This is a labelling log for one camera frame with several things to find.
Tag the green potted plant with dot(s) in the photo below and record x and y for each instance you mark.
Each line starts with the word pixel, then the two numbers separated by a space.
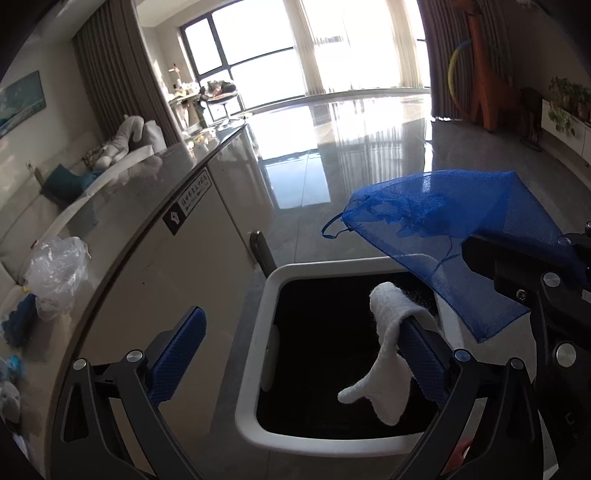
pixel 569 102

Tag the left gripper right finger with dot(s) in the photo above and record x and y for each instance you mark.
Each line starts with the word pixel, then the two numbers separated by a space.
pixel 508 443

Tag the white tissue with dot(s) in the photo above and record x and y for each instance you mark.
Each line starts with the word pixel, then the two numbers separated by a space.
pixel 387 384

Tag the white tv cabinet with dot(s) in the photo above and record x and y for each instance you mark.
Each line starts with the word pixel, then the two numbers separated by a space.
pixel 567 139

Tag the white trash bin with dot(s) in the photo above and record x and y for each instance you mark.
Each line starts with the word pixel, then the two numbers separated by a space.
pixel 314 336

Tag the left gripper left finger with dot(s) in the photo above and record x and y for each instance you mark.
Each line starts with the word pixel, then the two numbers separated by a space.
pixel 86 442

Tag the teal cushion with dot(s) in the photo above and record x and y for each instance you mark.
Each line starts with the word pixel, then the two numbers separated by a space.
pixel 65 187

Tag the brown curtain left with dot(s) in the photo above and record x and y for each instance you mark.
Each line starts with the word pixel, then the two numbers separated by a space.
pixel 116 73

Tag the light blue wrapper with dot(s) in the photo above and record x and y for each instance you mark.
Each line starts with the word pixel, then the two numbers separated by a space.
pixel 11 369

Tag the blue cloth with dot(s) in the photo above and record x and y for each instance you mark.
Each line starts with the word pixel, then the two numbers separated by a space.
pixel 16 328

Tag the black office chair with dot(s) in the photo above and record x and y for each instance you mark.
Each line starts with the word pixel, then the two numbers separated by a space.
pixel 219 92

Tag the clear plastic bag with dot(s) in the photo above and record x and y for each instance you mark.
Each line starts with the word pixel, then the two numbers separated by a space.
pixel 56 270

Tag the colourful hula hoop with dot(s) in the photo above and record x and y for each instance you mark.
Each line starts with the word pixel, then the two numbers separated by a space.
pixel 451 75

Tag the blue mesh bag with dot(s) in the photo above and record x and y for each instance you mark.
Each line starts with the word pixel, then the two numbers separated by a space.
pixel 422 220

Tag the light grey sofa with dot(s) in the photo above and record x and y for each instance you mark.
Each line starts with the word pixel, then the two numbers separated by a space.
pixel 108 221

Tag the right wall painting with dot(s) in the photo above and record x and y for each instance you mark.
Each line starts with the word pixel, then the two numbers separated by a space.
pixel 20 101

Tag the brown curtain right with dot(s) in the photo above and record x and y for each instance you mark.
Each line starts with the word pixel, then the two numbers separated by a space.
pixel 445 29

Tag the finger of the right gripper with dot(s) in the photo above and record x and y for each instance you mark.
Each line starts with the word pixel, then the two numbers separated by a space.
pixel 505 266

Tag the black white patterned cushion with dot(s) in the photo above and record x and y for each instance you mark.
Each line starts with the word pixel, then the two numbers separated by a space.
pixel 92 156

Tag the orange giraffe statue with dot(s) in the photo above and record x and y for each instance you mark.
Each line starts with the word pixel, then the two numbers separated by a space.
pixel 491 94

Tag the white plush toy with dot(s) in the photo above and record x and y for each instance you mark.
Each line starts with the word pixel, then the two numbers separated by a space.
pixel 133 133

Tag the brown curtain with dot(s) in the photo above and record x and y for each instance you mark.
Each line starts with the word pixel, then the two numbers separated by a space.
pixel 116 73
pixel 445 29

